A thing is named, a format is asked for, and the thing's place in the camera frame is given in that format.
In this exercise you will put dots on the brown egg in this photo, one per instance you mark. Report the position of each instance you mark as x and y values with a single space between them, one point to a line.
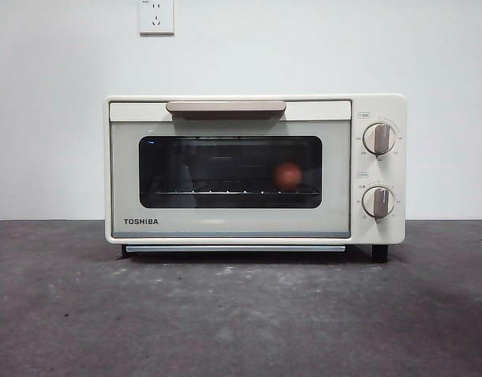
288 175

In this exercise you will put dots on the silver crumb tray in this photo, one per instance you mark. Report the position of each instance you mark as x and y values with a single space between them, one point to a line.
233 248

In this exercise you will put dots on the black oven foot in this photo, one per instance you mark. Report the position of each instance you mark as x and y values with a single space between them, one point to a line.
122 253
380 253

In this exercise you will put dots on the cream oven knob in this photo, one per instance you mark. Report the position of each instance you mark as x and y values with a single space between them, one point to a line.
378 202
379 138

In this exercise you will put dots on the cream Toshiba toaster oven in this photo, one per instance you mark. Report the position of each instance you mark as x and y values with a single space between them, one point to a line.
382 235

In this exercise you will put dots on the white wall socket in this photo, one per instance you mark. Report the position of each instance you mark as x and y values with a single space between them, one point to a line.
156 17

